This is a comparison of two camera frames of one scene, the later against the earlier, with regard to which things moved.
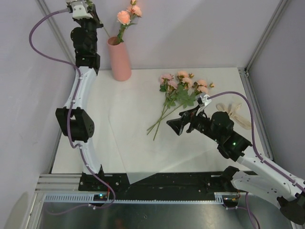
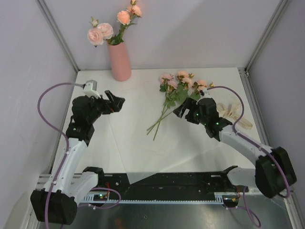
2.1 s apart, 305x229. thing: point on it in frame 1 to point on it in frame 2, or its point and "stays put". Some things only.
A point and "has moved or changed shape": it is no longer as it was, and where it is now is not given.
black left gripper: (95, 20) to (116, 103)
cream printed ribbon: (234, 109) stays put
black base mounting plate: (116, 186) stays put
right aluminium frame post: (279, 11) stays put
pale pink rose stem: (104, 29) has moved or changed shape
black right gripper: (178, 124) to (189, 104)
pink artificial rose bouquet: (201, 87) stays put
